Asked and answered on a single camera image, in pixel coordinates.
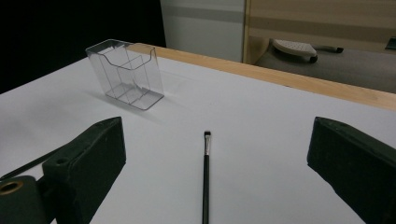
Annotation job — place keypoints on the black curtain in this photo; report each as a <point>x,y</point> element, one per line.
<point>56,28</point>

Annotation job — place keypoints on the wooden desk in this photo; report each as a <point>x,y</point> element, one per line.
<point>320,21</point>

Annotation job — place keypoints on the clear acrylic holder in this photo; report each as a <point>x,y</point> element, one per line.
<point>137,81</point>

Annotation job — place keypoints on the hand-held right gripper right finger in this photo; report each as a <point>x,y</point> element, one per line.
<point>358,168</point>

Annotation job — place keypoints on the white cabinet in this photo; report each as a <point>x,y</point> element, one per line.
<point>202,34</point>

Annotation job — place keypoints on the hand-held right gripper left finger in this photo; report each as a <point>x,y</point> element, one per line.
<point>84,174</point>

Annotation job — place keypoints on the light wooden table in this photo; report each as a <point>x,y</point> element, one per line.
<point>280,77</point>

